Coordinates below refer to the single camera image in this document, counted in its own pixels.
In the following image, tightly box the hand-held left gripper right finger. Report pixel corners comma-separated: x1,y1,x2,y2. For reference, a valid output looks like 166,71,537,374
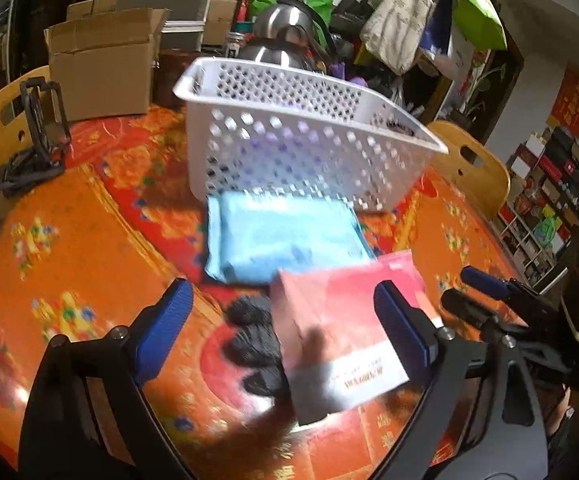
369,280,550,480

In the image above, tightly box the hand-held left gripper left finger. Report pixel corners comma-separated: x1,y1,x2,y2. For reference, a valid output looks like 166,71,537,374
17,277,195,480

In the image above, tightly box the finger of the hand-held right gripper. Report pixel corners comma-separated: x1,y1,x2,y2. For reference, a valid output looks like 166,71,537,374
460,266,513,302
440,287,501,332

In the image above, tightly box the pink and white packet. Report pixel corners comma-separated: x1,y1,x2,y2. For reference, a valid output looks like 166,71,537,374
270,250,443,426

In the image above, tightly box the black glove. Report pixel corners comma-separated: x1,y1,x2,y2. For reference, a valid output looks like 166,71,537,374
222,295,290,398

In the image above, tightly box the light blue soft pack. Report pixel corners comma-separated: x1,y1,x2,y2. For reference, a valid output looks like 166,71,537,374
204,191,375,285

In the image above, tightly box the white perforated plastic basket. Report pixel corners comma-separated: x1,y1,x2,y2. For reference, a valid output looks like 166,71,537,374
172,56,449,216

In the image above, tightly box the white shelf with boxes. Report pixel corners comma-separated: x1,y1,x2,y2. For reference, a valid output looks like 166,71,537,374
494,125,579,286

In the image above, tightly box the red printed tablecloth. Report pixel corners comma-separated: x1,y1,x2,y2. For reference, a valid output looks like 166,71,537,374
0,105,535,480

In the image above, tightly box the potted green plant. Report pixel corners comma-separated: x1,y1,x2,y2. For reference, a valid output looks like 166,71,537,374
462,60,507,121

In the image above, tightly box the black folding stand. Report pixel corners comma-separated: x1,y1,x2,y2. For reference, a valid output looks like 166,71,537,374
0,77,73,197

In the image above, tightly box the white and blue bag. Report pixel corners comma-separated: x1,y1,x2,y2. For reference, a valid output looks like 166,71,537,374
419,0,475,81

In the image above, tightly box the brown round container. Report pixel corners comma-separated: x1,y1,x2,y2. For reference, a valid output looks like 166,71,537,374
154,49,200,108

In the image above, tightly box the brown cardboard box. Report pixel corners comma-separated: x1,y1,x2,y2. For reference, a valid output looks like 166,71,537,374
44,7,170,122

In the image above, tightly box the beige canvas tote bag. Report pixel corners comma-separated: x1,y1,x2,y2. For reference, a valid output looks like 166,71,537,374
359,0,437,76

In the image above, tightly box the steel pot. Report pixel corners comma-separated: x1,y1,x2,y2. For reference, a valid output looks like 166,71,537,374
240,40,315,72

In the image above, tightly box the dark green shopping bag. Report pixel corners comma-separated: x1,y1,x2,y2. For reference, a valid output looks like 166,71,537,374
248,0,335,26

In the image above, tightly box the steel kettle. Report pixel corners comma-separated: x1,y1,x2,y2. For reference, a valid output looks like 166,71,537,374
252,0,330,43

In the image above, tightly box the grey stacked drawer unit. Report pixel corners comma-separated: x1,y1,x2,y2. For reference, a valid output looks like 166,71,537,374
117,0,220,51

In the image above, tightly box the red wall poster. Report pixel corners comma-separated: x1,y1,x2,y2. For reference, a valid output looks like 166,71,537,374
547,65,579,138

